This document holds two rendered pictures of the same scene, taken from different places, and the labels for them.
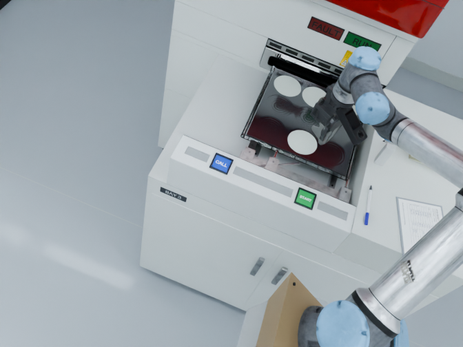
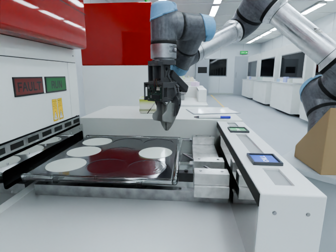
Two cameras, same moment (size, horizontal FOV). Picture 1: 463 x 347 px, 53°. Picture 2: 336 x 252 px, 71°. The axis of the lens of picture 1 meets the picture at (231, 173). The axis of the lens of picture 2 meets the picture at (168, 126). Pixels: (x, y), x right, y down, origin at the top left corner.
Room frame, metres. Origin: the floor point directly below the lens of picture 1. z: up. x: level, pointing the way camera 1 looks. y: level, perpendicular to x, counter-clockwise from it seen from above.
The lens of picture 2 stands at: (0.96, 0.50, 1.13)
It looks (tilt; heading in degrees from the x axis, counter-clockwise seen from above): 12 degrees down; 272
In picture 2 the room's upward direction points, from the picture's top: straight up
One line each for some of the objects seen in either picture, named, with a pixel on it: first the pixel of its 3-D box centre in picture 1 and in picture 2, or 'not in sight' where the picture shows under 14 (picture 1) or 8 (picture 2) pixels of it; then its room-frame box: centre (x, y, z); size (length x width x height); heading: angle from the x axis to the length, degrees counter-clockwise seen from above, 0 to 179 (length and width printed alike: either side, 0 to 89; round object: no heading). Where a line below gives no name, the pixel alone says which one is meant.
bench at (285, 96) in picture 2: not in sight; (299, 78); (-2.64, -6.70, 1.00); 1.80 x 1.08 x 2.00; 87
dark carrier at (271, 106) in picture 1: (308, 118); (118, 153); (1.13, -0.18, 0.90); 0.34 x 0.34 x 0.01; 87
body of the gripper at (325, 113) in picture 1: (334, 107); (162, 81); (1.00, -0.21, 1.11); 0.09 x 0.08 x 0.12; 56
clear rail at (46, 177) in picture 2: (259, 99); (96, 179); (1.14, 0.00, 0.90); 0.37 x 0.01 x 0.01; 177
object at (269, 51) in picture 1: (317, 78); (49, 153); (1.34, -0.18, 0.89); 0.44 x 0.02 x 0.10; 87
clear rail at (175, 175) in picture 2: (294, 157); (178, 155); (0.95, -0.17, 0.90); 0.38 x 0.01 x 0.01; 87
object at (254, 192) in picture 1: (258, 194); (246, 167); (0.77, -0.10, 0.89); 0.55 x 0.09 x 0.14; 87
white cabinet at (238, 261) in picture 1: (280, 217); not in sight; (1.02, -0.25, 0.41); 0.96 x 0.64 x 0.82; 87
